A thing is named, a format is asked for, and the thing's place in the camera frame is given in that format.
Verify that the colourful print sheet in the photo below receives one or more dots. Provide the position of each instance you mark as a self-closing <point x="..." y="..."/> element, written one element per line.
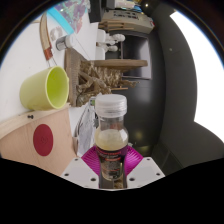
<point x="71" y="13"/>

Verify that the black wall screen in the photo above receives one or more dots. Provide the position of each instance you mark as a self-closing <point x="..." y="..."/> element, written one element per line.
<point x="136" y="50"/>

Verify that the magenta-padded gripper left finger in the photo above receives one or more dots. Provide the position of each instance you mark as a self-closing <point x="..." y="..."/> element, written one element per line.
<point x="81" y="171"/>

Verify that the white cabinet with pictures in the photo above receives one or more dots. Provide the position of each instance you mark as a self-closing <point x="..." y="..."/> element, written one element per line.
<point x="130" y="21"/>

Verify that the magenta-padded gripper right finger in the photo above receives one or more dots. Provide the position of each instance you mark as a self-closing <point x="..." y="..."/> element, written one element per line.
<point x="143" y="171"/>

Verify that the flat round red coaster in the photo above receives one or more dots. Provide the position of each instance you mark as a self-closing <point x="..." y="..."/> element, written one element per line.
<point x="43" y="140"/>

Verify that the brown relief sculpture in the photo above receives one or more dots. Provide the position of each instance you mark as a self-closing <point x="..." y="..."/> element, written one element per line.
<point x="90" y="80"/>

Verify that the small grey paint jar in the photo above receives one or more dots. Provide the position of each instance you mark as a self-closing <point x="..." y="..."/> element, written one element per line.
<point x="65" y="42"/>

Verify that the black box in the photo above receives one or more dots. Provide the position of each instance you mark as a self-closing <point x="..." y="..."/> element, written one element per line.
<point x="96" y="10"/>

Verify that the wooden flat paintbrush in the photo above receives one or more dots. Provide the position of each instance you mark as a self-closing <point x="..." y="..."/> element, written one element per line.
<point x="44" y="33"/>

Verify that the white plaster bust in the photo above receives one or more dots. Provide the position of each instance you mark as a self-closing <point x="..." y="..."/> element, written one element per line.
<point x="115" y="38"/>
<point x="112" y="48"/>

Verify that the clear bottle with white cap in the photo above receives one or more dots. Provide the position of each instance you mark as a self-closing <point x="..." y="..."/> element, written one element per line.
<point x="111" y="136"/>

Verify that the yellow-green cup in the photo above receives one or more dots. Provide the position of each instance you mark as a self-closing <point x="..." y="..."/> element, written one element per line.
<point x="36" y="93"/>

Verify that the ceiling light strip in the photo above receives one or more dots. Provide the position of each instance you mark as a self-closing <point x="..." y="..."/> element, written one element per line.
<point x="206" y="83"/>

